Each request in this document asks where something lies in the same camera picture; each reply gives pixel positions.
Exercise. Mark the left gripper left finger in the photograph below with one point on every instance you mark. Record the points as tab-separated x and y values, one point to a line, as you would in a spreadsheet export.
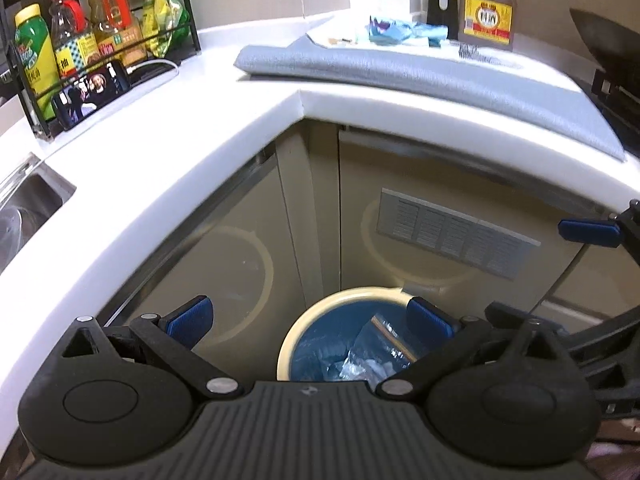
191	322

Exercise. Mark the blue wrapper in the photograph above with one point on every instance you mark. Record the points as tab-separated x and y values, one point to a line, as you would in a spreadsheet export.
399	33

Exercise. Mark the yellow green snack bag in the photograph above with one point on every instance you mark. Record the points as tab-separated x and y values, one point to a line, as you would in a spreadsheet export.
165	25

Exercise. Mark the red cap vinegar bottle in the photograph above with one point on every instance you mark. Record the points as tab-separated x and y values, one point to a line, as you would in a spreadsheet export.
73	42

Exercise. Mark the grey dish mat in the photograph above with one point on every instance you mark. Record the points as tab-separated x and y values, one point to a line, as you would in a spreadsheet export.
502	82

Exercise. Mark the smartphone showing video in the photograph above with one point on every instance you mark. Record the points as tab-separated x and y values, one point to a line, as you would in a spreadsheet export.
88	94

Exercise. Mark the black wok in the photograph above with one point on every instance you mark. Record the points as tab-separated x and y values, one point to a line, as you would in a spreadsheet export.
614	46

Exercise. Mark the cooking wine jug yellow label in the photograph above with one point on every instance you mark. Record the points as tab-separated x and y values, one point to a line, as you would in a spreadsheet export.
487	23

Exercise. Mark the steel sink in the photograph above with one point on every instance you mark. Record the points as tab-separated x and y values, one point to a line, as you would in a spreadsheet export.
30	195

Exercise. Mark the cream trash bin blue liner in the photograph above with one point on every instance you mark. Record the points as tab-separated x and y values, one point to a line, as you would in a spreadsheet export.
357	334

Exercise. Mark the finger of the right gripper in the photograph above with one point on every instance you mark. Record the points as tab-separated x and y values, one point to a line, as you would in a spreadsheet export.
591	232

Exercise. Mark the dark soy sauce dispenser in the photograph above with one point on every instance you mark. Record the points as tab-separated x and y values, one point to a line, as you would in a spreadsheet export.
444	13

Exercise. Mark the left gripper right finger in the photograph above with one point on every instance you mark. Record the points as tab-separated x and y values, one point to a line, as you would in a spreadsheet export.
429	324

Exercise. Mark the black gas stove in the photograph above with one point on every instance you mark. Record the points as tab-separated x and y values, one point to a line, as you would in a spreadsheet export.
619	108

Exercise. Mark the green yellow sauce bottle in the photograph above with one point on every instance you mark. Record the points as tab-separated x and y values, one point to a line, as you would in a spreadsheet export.
34	46

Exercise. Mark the cooking oil bottle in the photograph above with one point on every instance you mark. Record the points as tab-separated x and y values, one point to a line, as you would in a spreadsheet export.
117	31

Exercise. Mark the black wire spice rack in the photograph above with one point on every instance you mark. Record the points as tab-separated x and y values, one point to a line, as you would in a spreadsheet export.
138	74

